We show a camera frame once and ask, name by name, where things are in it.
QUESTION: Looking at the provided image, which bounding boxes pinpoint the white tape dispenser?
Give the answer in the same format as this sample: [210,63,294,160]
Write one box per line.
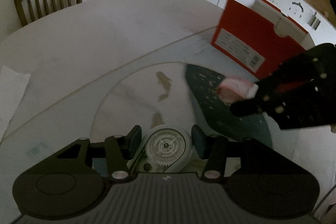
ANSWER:
[128,124,193,174]

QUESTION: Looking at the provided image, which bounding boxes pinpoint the pink small packet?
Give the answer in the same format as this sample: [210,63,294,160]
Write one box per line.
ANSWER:
[217,77,259,105]

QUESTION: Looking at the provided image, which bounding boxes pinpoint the dark round placemat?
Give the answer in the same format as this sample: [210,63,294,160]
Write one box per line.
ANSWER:
[185,64,273,148]

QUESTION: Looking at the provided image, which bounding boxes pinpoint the red white cardboard box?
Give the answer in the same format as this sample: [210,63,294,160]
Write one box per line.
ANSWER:
[211,0,315,79]

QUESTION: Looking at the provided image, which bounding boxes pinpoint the white tissue paper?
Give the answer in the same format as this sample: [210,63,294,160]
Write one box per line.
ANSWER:
[0,65,31,139]

